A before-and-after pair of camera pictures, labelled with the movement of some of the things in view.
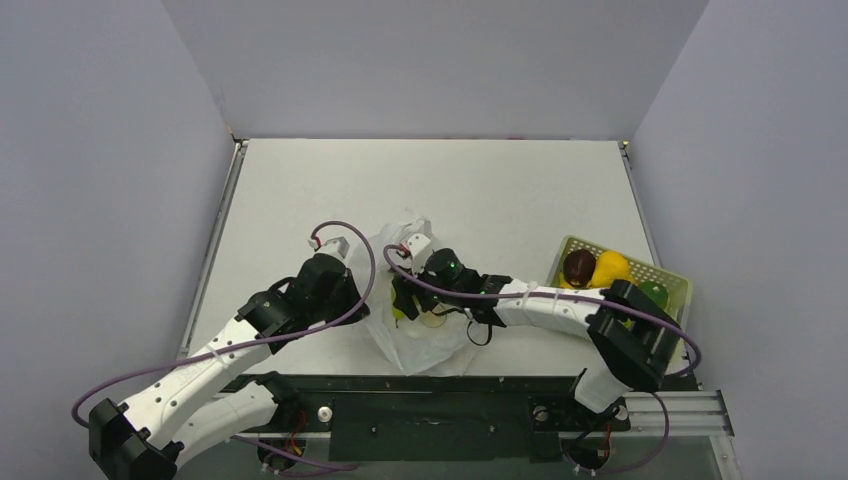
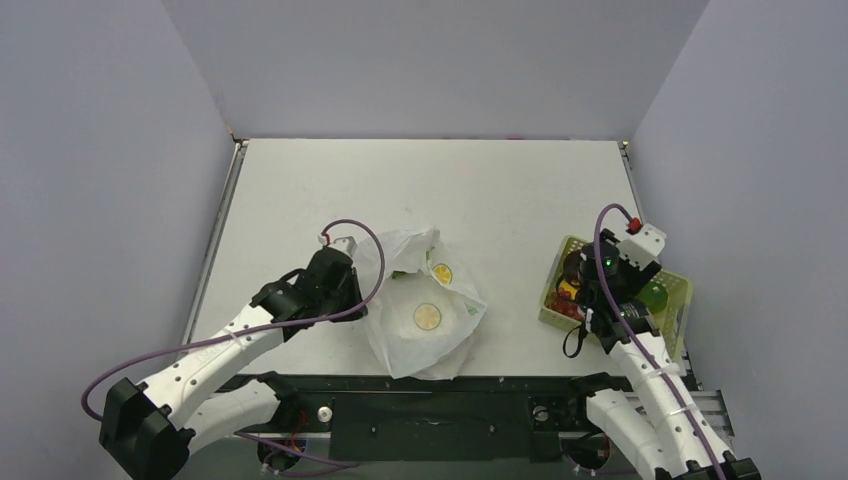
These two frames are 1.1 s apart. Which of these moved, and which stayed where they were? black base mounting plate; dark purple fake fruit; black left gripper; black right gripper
Moved: black right gripper
Stayed: black left gripper; dark purple fake fruit; black base mounting plate
